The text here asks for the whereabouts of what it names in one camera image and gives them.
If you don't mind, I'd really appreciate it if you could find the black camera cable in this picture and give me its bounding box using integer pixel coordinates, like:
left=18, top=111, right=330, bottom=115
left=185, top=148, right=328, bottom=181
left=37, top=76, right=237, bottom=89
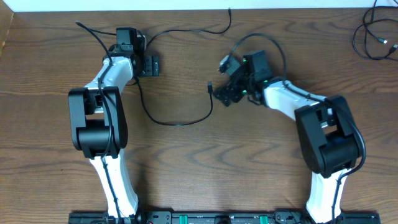
left=75, top=20, right=125, bottom=224
left=228, top=32, right=367, bottom=224

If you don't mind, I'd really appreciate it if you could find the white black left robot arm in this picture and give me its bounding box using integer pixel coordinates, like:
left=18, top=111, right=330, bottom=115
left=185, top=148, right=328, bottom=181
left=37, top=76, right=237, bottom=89
left=68, top=27, right=148, bottom=223

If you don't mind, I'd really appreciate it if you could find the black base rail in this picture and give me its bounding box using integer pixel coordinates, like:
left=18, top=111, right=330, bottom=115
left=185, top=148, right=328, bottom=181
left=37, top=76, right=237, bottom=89
left=68, top=210, right=381, bottom=224

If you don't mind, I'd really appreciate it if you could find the black USB cable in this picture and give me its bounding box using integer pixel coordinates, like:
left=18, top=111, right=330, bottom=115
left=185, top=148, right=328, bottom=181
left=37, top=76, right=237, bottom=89
left=351, top=0, right=398, bottom=62
left=133, top=7, right=233, bottom=127

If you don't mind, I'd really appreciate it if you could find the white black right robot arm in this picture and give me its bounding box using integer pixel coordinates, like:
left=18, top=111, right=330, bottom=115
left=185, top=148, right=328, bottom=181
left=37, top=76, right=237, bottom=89
left=213, top=50, right=366, bottom=223

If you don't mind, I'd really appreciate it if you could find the black right camera cable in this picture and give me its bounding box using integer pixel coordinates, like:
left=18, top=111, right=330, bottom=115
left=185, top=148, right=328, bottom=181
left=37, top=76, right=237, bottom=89
left=228, top=32, right=367, bottom=224

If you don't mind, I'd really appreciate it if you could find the black left camera cable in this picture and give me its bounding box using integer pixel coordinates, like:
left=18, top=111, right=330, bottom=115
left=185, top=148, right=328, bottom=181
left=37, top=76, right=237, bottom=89
left=75, top=20, right=125, bottom=224

